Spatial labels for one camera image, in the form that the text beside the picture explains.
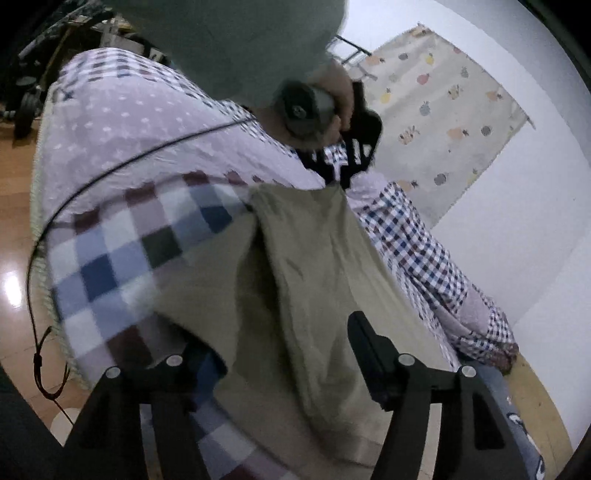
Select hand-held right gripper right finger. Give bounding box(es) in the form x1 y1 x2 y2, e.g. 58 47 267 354
347 311 529 480

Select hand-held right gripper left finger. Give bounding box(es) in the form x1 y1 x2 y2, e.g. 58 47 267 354
55 339 229 480

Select khaki pants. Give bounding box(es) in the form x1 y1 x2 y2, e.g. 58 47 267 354
152 182 462 467

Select person's left hand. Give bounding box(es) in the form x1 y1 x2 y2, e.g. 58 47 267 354
313 58 355 144

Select black metal rack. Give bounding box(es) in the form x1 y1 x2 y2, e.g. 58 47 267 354
332 34 377 81

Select small-check rolled quilt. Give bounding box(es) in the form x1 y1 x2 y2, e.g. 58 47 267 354
295 143 519 372

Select white round container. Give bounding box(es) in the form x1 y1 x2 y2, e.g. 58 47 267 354
48 406 86 446

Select checkered lace bedspread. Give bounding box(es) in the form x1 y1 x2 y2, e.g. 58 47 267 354
30 48 333 480

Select dark clutter pile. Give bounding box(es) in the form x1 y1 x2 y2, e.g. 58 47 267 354
0 0 139 134

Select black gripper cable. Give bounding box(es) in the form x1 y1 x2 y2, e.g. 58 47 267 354
27 117 259 423

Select pineapple print wall cloth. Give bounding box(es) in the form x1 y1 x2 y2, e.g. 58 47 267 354
344 25 534 229

